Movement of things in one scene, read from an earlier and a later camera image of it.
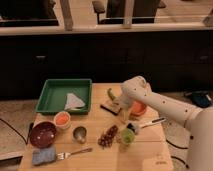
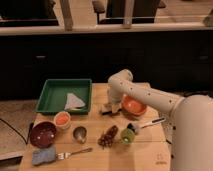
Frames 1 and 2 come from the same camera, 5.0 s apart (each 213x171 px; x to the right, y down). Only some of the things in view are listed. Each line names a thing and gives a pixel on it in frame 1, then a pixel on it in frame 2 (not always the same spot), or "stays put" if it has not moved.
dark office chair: x=143 y=11 stays put
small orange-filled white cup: x=62 y=119 stays put
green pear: x=127 y=136 stays put
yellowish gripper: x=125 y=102 -> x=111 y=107
